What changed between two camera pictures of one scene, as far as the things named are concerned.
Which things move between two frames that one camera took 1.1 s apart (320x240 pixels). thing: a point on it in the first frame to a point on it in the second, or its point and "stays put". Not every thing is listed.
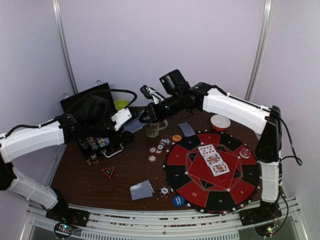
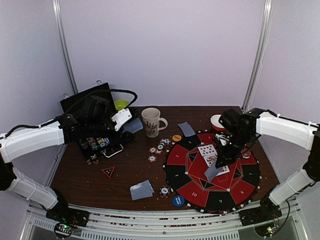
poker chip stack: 164,191 stays put
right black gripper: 152,112 to 223,156
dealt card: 141,190 stays put
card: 141,190 stays put
